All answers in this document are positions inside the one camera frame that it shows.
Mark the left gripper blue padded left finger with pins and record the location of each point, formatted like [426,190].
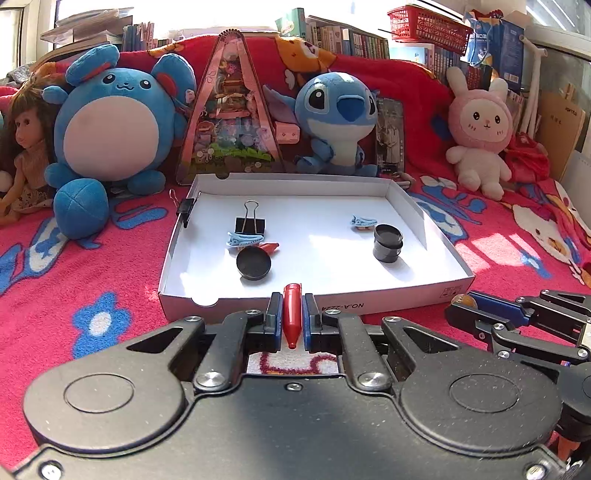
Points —
[272,322]

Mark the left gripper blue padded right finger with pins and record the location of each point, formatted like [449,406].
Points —
[312,324]

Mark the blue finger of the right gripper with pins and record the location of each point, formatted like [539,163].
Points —
[510,310]

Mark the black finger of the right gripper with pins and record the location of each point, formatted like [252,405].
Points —
[476,322]

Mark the black round lid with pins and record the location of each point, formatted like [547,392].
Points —
[253,263]

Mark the blue shark hair clip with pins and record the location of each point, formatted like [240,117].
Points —
[240,240]

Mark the black round containers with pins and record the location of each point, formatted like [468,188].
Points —
[388,242]

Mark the brown hazelnut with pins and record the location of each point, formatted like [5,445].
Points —
[465,299]

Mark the large black binder clip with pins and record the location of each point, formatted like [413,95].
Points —
[249,224]

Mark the white shallow cardboard box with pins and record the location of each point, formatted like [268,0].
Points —
[310,217]

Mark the small blue shark clip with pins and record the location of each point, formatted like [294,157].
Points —
[362,223]

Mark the small black binder clip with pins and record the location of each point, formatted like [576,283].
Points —
[183,206]

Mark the pink bunny plush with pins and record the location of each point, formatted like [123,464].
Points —
[482,127]

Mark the dark photo card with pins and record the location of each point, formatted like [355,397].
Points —
[390,136]

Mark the triangular pink toy package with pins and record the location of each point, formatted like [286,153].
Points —
[230,129]

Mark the red cartoon blanket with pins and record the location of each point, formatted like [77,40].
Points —
[62,299]

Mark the blue Stitch plush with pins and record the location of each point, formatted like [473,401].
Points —
[336,110]

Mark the round blue mouse plush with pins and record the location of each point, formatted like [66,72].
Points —
[115,127]

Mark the blue paper bag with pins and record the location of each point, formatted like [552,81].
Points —
[496,42]

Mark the row of books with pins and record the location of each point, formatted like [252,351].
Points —
[323,39]

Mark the red plastic basket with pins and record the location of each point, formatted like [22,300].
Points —
[415,24]

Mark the brown haired doll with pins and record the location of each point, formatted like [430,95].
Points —
[26,152]

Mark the stack of papers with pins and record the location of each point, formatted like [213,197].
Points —
[88,29]

